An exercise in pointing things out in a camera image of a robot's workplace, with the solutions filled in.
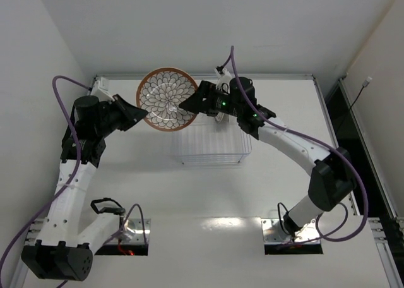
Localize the floral brown-rim plate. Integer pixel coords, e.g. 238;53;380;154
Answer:
136;67;198;132
215;112;229;124

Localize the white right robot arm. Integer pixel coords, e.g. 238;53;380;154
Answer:
179;77;356;236

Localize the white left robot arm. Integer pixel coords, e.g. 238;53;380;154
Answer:
21;95;148;281

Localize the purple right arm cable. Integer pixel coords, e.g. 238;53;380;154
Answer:
220;45;369;248

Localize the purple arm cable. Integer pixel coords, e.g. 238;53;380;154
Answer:
220;45;369;248
0;75;146;288

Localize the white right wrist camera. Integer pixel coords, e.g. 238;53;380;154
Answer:
215;66;233;87

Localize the clear wire dish rack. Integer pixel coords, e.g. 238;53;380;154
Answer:
170;114;252;166

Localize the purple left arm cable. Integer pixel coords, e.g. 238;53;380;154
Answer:
0;75;146;288

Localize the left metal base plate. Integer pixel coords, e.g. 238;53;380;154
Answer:
103;219;151;246

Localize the metal base plate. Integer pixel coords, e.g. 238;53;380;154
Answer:
261;219;320;246
103;219;151;246

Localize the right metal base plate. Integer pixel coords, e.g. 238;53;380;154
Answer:
261;219;320;246

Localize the black cable with white plug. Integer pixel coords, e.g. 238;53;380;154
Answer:
334;76;373;134

